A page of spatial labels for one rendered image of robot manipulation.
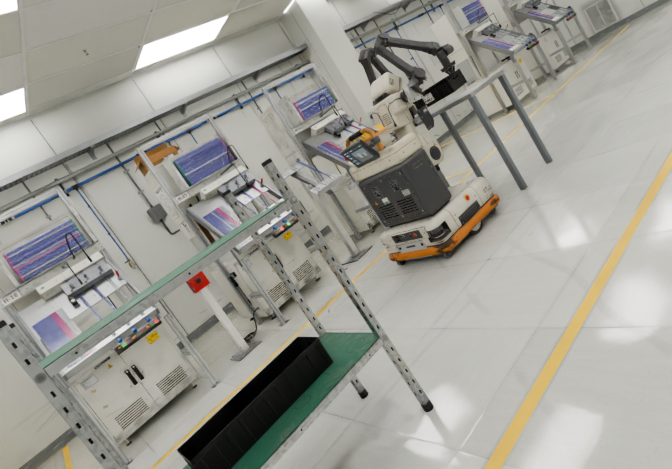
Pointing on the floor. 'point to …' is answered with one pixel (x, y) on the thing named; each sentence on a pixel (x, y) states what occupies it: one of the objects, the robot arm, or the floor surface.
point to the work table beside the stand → (490, 126)
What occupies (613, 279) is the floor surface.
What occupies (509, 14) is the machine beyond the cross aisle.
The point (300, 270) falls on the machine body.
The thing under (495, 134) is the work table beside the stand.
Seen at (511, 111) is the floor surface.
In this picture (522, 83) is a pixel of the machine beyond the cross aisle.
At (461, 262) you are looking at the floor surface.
